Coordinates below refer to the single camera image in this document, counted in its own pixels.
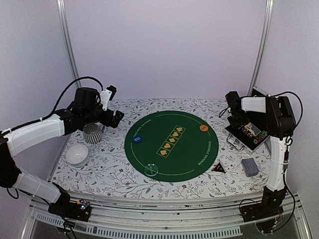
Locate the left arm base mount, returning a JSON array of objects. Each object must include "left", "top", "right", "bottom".
[{"left": 48, "top": 197, "right": 92, "bottom": 222}]

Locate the floral patterned tablecloth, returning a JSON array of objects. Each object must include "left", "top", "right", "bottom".
[{"left": 52, "top": 99, "right": 271, "bottom": 200}]

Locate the aluminium front rail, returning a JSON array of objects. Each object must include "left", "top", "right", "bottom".
[{"left": 21, "top": 193, "right": 313, "bottom": 239}]

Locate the round green poker mat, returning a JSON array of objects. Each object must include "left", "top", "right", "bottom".
[{"left": 124, "top": 111, "right": 219, "bottom": 183}]

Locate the deck of playing cards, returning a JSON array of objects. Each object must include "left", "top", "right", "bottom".
[{"left": 241, "top": 158, "right": 259, "bottom": 177}]

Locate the orange big blind button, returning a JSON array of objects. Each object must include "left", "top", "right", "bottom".
[{"left": 199, "top": 125, "right": 209, "bottom": 132}]

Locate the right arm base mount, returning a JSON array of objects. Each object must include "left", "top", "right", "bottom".
[{"left": 239, "top": 199, "right": 284, "bottom": 234}]

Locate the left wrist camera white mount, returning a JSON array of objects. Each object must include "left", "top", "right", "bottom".
[{"left": 100, "top": 85, "right": 117, "bottom": 111}]

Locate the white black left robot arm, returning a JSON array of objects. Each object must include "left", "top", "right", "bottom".
[{"left": 0, "top": 85, "right": 124, "bottom": 217}]

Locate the white ceramic bowl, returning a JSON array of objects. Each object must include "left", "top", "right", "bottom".
[{"left": 66, "top": 144, "right": 89, "bottom": 167}]

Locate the aluminium poker chip case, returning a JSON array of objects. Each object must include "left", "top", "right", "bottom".
[{"left": 225, "top": 86, "right": 272, "bottom": 155}]

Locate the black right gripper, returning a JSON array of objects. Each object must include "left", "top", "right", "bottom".
[{"left": 228, "top": 109, "right": 249, "bottom": 128}]

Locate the aluminium frame post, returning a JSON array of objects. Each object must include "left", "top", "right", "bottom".
[
  {"left": 248, "top": 0, "right": 274, "bottom": 95},
  {"left": 56, "top": 0, "right": 80, "bottom": 79}
]

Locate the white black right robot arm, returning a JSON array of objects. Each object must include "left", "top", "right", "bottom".
[{"left": 225, "top": 91, "right": 300, "bottom": 217}]

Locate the clear round dealer button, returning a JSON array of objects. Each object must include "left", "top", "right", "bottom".
[{"left": 144, "top": 163, "right": 159, "bottom": 177}]

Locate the striped ceramic mug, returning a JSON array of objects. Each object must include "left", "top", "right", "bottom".
[{"left": 83, "top": 124, "right": 105, "bottom": 144}]

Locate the blue small blind button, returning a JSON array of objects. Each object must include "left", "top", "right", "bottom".
[{"left": 133, "top": 135, "right": 143, "bottom": 143}]

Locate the black red triangular card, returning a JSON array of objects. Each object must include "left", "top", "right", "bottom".
[{"left": 211, "top": 162, "right": 226, "bottom": 174}]

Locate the left aluminium frame post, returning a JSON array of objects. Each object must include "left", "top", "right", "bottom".
[{"left": 56, "top": 0, "right": 80, "bottom": 79}]

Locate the right aluminium frame post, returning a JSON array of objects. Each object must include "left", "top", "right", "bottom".
[{"left": 248, "top": 0, "right": 274, "bottom": 95}]

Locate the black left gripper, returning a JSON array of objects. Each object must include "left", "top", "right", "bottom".
[{"left": 83, "top": 107, "right": 124, "bottom": 127}]

